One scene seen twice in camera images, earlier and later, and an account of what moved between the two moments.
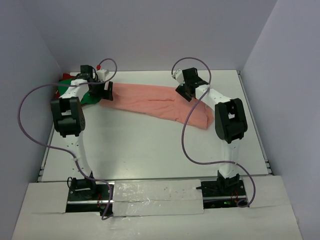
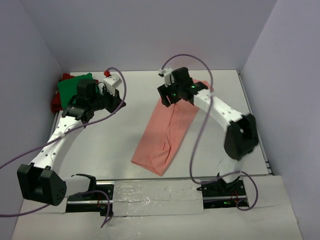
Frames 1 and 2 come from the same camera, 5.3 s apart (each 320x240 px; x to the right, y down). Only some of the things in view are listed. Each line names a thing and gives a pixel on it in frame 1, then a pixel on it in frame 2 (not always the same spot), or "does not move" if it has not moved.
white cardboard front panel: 270,215 does not move
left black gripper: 104,94 -> 116,101
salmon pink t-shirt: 161,101 -> 165,134
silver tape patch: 157,197 does not move
